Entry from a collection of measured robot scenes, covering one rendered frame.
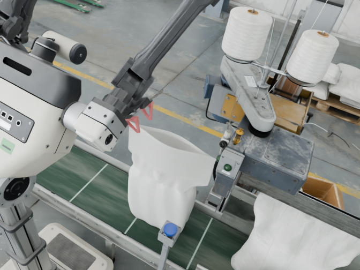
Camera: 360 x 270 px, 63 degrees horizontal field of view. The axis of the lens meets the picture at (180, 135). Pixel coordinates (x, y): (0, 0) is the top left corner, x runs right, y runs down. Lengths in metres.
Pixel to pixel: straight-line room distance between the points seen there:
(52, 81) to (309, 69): 0.86
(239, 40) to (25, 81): 0.74
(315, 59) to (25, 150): 0.99
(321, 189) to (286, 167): 1.86
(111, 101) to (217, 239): 1.31
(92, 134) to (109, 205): 1.22
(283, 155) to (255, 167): 0.11
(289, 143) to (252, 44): 0.40
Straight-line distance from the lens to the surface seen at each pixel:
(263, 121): 1.12
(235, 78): 1.31
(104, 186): 2.10
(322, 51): 1.16
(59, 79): 0.92
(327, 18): 1.35
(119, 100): 0.89
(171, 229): 1.39
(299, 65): 1.18
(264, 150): 1.12
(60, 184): 2.15
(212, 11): 6.11
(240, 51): 1.19
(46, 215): 2.49
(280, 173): 1.09
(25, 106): 0.98
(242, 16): 1.17
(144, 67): 0.92
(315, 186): 2.91
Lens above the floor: 2.05
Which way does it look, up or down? 42 degrees down
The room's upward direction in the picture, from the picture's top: 11 degrees clockwise
